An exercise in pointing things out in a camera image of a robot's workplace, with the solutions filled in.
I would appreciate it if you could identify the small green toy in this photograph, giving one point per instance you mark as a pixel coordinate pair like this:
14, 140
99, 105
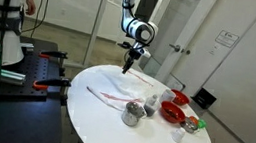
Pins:
201, 124

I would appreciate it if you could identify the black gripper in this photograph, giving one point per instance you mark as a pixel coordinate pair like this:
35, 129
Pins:
135, 54

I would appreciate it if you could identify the small white cup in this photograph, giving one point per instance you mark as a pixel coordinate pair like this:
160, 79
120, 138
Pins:
178, 135

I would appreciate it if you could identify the black clamp with orange grip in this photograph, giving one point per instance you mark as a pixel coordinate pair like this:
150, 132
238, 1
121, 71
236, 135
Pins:
52, 81
53, 53

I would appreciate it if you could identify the small metal pot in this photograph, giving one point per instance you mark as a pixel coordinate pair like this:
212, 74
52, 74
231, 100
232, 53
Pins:
131, 115

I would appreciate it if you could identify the red bowl with dark contents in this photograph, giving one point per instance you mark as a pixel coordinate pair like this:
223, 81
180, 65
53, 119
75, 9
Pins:
172, 113

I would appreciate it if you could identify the black perforated robot table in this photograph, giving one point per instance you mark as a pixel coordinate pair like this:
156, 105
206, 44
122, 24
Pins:
20, 120

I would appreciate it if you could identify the white paper wall sign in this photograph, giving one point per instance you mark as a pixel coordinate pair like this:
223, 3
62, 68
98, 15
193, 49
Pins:
226, 39

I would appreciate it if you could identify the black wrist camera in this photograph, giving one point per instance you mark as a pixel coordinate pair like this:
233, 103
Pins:
124, 45

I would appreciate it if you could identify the white towel with red stripes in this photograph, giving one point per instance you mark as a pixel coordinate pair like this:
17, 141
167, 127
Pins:
122, 86

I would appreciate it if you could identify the silver door knob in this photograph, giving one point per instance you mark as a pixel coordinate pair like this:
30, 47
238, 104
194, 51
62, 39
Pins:
187, 52

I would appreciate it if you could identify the small orange toy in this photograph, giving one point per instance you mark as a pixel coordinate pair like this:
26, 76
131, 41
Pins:
193, 119

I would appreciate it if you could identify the white glass door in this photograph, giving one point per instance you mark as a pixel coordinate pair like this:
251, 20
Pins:
193, 23

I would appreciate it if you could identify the short aluminium extrusion piece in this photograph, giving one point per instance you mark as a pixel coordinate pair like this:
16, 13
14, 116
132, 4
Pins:
27, 46

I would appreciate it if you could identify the white glass wall post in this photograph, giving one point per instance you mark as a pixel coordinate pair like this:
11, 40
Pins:
99, 20

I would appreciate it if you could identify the large white wall whiteboard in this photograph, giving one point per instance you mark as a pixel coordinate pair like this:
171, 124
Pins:
254, 82

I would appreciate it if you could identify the person in pink shirt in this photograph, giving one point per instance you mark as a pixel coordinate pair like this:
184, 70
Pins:
31, 6

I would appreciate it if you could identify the empty red bowl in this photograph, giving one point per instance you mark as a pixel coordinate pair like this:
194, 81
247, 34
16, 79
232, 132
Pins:
181, 98

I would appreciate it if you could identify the glass shaker bottle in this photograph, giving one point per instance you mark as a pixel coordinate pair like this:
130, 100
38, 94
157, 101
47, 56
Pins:
151, 106

